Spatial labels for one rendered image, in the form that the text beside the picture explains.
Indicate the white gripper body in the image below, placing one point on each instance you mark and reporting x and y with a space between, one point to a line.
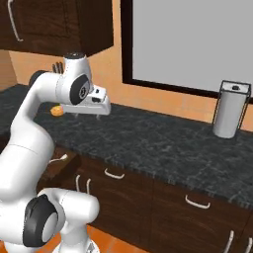
88 107

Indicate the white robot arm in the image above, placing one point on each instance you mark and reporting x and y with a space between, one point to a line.
29 154

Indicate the open dark wood drawer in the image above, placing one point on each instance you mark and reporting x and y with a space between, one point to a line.
61 173

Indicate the dark wood drawer front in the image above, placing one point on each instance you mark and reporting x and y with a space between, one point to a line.
217 217
131 184

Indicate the orange round fruit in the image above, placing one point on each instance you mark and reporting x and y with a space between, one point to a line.
56 111

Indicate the dark knife block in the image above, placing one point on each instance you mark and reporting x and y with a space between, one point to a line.
58 67

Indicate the dark wood base cupboard door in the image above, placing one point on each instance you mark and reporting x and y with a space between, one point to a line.
128 220
187 235

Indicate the black framed window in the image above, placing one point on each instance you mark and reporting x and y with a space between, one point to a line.
194 42

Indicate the white paper towel roll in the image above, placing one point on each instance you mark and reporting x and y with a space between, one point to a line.
228 112

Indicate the dark wood wall cupboard door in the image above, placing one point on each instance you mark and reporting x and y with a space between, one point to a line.
56 24

